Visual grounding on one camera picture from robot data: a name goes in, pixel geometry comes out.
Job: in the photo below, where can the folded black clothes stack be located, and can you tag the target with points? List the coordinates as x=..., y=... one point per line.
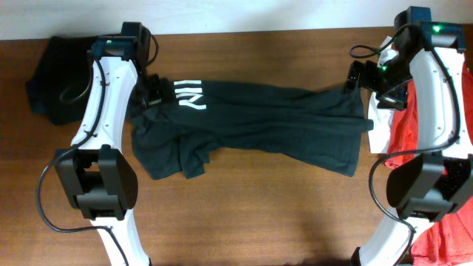
x=57, y=87

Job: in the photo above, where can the dark green Nike t-shirt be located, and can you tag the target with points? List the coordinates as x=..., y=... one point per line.
x=192, y=118

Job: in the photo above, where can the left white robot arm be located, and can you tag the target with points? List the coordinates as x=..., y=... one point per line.
x=96, y=178

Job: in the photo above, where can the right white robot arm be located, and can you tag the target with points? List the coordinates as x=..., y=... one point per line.
x=437, y=181

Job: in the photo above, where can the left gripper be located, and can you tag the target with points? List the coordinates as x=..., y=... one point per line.
x=162, y=90

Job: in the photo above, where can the white t-shirt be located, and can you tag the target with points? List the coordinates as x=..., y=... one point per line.
x=379, y=136

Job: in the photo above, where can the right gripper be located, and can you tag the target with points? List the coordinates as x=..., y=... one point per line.
x=396, y=97

